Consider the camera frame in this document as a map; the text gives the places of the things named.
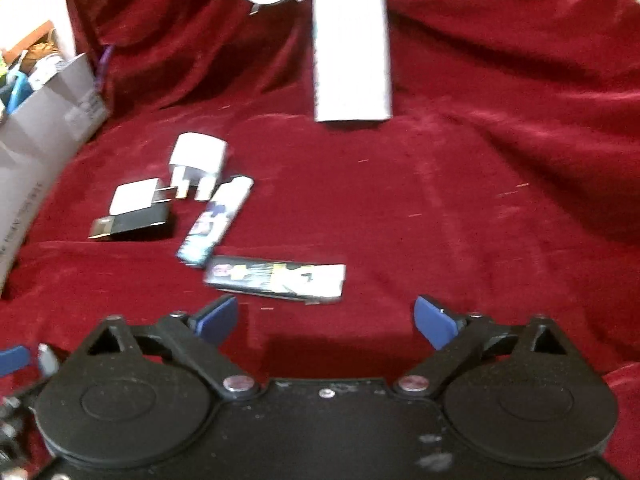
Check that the small blue white bottle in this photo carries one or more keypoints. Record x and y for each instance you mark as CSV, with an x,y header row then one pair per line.
x,y
211,225

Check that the grey cardboard box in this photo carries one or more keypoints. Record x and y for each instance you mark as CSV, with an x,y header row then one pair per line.
x,y
37,141

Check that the white power plug adapter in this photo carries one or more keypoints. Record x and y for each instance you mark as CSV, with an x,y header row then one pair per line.
x,y
196,162

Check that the purple ribbon tie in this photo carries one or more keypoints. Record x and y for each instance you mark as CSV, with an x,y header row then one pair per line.
x,y
102,67

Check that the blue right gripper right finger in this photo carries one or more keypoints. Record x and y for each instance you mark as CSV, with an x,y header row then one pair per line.
x,y
435,323

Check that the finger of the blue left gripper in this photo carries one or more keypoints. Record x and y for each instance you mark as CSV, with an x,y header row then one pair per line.
x,y
13,359

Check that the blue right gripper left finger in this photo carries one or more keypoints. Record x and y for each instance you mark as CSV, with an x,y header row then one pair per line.
x,y
216,322

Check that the printed sachet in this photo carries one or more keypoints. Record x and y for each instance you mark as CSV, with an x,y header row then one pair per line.
x,y
307,282

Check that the red velvet cloth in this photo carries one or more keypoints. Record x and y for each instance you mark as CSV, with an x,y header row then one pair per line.
x,y
506,182

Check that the black and white case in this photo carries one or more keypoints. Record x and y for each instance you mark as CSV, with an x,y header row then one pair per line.
x,y
139,211

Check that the white thermos bottle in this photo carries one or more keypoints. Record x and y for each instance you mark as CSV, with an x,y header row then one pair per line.
x,y
351,46

